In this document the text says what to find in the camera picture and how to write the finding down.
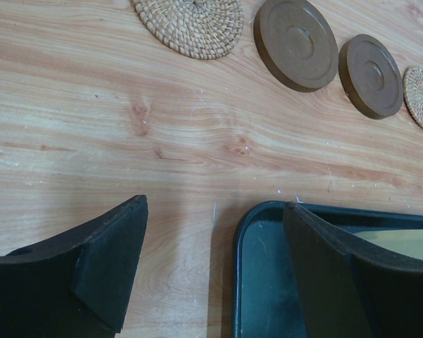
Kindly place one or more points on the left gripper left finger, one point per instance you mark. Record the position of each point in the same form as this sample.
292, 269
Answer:
77, 283

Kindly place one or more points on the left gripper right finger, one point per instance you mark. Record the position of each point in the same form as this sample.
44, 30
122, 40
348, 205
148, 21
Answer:
349, 287

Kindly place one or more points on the woven rattan coaster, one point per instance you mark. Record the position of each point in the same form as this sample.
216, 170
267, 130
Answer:
204, 30
413, 93

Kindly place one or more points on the brown wooden coaster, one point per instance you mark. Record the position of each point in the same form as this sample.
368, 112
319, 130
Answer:
296, 44
370, 77

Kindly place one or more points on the black plastic tray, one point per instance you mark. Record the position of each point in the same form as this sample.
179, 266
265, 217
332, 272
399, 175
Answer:
265, 297

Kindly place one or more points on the white mug green handle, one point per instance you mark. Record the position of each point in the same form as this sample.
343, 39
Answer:
405, 242

